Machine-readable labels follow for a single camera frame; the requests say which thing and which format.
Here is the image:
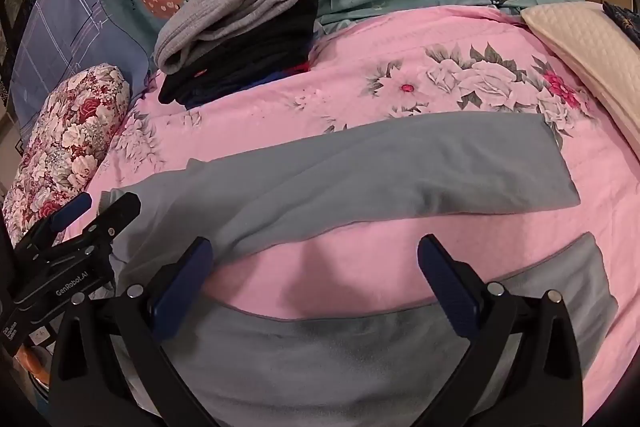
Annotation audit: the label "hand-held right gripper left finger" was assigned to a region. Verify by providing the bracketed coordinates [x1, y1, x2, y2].
[47, 236, 216, 427]

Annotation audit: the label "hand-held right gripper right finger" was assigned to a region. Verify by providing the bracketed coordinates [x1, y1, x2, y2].
[417, 234, 586, 427]

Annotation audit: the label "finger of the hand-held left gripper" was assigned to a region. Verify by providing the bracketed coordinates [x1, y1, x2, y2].
[15, 193, 94, 258]
[75, 192, 142, 258]

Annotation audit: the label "folded grey ribbed pants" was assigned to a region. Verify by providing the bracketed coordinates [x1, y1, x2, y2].
[152, 0, 308, 75]

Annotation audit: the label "pink floral bed sheet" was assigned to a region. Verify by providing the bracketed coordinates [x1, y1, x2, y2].
[65, 4, 640, 408]

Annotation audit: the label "orange object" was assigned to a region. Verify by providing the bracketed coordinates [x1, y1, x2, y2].
[15, 346, 51, 388]

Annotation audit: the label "red floral bolster pillow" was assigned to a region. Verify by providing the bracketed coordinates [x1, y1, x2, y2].
[2, 63, 132, 243]

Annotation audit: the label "blue checked pillow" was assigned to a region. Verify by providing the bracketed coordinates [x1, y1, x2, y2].
[10, 0, 156, 142]

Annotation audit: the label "stack of folded black clothes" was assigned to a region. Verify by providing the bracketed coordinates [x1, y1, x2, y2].
[159, 0, 321, 110]

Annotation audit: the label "cream quilted pillow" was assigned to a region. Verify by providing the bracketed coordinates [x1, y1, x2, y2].
[520, 2, 640, 158]

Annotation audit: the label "navy blue cloth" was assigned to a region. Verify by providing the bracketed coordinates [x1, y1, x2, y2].
[602, 1, 640, 48]

